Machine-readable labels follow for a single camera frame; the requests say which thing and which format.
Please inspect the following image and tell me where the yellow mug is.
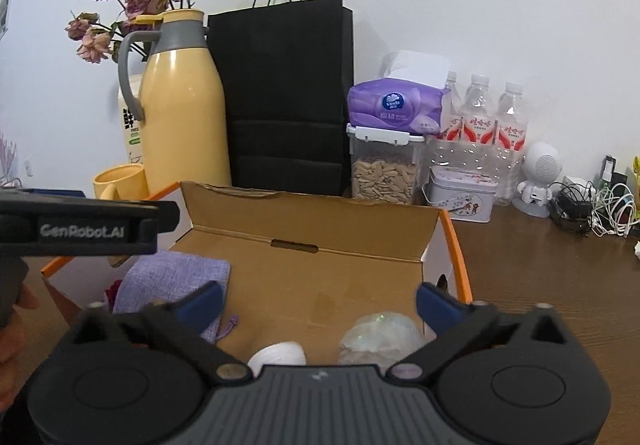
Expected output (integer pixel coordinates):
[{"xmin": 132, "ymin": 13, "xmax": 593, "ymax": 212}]
[{"xmin": 92, "ymin": 164, "xmax": 151, "ymax": 201}]

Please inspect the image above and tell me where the white milk carton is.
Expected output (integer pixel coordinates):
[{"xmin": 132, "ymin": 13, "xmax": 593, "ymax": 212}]
[{"xmin": 117, "ymin": 75, "xmax": 148, "ymax": 166}]

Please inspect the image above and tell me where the white bottle cap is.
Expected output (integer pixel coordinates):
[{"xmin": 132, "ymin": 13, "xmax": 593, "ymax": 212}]
[{"xmin": 247, "ymin": 341, "xmax": 307, "ymax": 376}]

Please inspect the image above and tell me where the black paper bag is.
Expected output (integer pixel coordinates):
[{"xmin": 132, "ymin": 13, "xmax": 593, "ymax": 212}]
[{"xmin": 206, "ymin": 0, "xmax": 356, "ymax": 198}]

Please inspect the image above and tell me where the clear crumpled plastic bag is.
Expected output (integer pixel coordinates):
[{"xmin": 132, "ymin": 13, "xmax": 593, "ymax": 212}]
[{"xmin": 337, "ymin": 311, "xmax": 426, "ymax": 368}]

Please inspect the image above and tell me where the white tin box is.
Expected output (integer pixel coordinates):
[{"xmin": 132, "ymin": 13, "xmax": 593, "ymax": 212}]
[{"xmin": 422, "ymin": 166, "xmax": 498, "ymax": 224}]

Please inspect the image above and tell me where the black cable bundle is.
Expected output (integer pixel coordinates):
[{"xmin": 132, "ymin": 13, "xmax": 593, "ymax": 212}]
[{"xmin": 547, "ymin": 175, "xmax": 596, "ymax": 237}]

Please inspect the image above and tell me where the purple tissue pack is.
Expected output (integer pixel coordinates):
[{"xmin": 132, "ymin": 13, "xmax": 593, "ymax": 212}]
[{"xmin": 347, "ymin": 50, "xmax": 451, "ymax": 136}]

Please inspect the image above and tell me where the yellow thermos jug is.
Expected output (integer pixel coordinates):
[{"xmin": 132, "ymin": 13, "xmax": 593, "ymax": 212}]
[{"xmin": 117, "ymin": 9, "xmax": 232, "ymax": 196}]

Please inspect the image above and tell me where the orange cardboard box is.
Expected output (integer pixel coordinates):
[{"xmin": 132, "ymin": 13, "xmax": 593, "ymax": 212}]
[{"xmin": 40, "ymin": 180, "xmax": 473, "ymax": 368}]

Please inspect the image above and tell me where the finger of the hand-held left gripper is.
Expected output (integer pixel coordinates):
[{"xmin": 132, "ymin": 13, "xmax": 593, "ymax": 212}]
[{"xmin": 144, "ymin": 202, "xmax": 181, "ymax": 256}]

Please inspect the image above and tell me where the white robot speaker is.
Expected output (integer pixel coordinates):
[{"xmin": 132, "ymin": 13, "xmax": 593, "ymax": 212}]
[{"xmin": 512, "ymin": 141, "xmax": 565, "ymax": 218}]

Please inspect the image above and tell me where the black power adapter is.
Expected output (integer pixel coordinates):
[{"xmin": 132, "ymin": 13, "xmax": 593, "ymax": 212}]
[{"xmin": 600, "ymin": 155, "xmax": 628, "ymax": 186}]

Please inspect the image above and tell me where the clear seed container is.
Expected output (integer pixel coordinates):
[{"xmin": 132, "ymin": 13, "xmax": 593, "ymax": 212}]
[{"xmin": 346, "ymin": 122, "xmax": 426, "ymax": 206}]

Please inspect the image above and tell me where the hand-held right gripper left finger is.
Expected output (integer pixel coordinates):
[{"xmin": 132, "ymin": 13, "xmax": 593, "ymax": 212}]
[{"xmin": 65, "ymin": 281, "xmax": 253, "ymax": 388}]

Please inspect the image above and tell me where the person's left hand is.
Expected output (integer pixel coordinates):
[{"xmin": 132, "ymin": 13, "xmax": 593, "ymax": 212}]
[{"xmin": 0, "ymin": 284, "xmax": 40, "ymax": 411}]

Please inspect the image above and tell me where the purple fabric pouch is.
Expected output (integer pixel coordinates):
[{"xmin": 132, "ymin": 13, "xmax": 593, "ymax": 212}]
[{"xmin": 112, "ymin": 251, "xmax": 240, "ymax": 343}]

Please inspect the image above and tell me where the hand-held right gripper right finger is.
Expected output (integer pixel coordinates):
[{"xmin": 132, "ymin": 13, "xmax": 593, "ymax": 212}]
[{"xmin": 385, "ymin": 281, "xmax": 576, "ymax": 388}]

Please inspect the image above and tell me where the clear water bottle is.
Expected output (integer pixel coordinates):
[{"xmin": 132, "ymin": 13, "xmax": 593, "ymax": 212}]
[
  {"xmin": 460, "ymin": 73, "xmax": 499, "ymax": 176},
  {"xmin": 430, "ymin": 70, "xmax": 466, "ymax": 176},
  {"xmin": 494, "ymin": 81, "xmax": 530, "ymax": 207}
]

